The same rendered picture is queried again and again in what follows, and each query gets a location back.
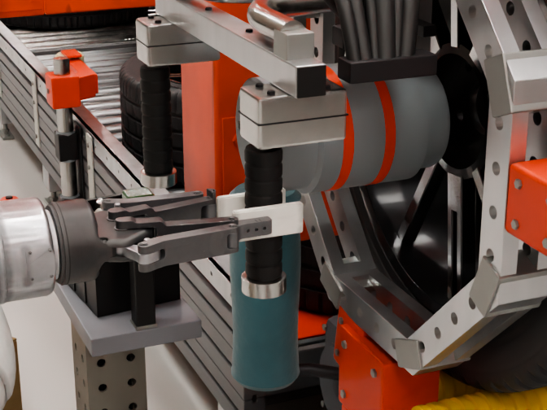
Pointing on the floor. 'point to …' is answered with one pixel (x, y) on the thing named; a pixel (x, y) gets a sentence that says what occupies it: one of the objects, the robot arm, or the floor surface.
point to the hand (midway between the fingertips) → (260, 214)
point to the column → (108, 378)
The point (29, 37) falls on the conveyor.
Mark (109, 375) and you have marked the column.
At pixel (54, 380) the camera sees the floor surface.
